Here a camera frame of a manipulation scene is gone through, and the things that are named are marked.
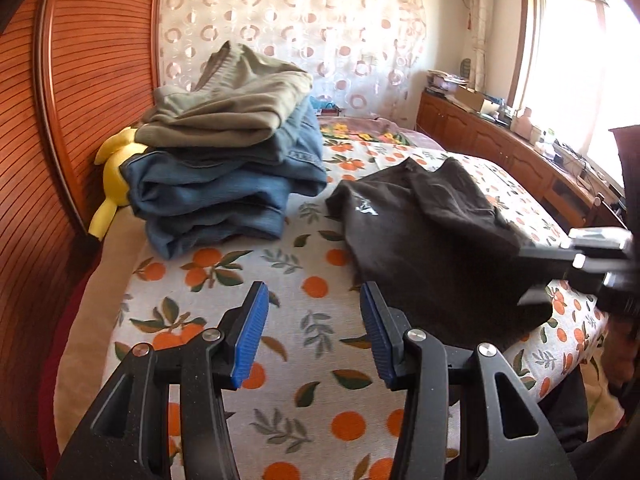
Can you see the tan mattress cover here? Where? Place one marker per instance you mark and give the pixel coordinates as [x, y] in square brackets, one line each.
[107, 265]

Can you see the red bedding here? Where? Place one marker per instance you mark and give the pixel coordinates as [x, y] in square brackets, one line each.
[50, 385]

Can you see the dark blue folded jeans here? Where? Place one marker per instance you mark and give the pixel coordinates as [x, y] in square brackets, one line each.
[210, 200]

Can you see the cardboard box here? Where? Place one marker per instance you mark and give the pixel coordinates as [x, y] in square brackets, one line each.
[470, 99]

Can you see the person's right hand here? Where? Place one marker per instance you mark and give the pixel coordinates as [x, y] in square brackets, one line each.
[620, 355]

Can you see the black pants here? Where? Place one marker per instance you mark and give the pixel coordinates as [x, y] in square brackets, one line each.
[435, 250]

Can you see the window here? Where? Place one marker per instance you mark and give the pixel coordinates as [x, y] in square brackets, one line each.
[565, 60]

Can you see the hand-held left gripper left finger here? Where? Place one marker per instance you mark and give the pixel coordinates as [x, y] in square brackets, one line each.
[250, 340]

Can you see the beige plastic jug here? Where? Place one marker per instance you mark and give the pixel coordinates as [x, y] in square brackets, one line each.
[522, 122]

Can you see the orange fruit print bed sheet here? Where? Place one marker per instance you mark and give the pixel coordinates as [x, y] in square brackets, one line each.
[310, 365]

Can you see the floral blanket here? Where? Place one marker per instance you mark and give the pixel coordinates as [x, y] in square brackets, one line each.
[360, 130]

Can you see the dark round object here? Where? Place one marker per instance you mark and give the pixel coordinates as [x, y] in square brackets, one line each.
[465, 67]

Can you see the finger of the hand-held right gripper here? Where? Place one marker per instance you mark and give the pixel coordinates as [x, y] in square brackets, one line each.
[537, 296]
[550, 254]

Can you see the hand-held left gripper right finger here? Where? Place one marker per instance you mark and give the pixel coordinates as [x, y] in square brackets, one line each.
[377, 340]

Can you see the white window curtain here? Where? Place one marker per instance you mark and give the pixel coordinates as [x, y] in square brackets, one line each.
[480, 25]

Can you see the circle pattern sheer curtain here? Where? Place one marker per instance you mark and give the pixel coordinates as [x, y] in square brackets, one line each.
[280, 15]

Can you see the grey-green folded pants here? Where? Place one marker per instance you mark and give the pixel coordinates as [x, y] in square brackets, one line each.
[235, 105]

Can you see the light blue folded jeans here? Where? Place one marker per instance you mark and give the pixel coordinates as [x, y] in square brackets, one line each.
[300, 145]

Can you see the yellow plush toy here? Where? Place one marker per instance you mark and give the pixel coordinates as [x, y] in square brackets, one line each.
[115, 175]

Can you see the wooden low cabinet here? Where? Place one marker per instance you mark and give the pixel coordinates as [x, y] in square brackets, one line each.
[480, 135]

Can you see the stack of papers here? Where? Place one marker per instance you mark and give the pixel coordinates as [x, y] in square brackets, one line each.
[445, 82]

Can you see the person's black clothing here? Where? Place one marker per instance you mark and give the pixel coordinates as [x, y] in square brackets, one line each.
[570, 410]

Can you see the wooden slatted wardrobe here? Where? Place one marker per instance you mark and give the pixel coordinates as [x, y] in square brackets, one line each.
[90, 60]

